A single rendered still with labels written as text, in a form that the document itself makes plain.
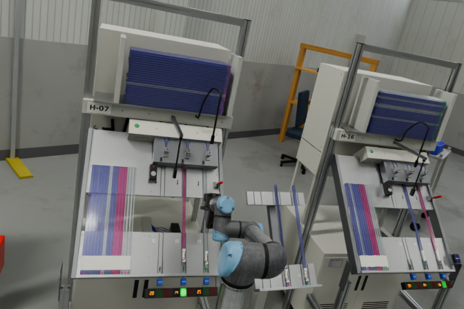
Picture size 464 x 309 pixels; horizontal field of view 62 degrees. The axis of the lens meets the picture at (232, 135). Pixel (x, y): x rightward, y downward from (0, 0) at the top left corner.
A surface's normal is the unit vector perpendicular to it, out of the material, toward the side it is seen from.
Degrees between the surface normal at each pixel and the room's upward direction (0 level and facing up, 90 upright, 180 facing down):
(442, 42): 90
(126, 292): 90
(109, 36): 90
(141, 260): 47
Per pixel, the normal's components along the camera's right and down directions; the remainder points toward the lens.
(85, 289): 0.27, 0.33
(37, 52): 0.67, 0.33
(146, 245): 0.33, -0.41
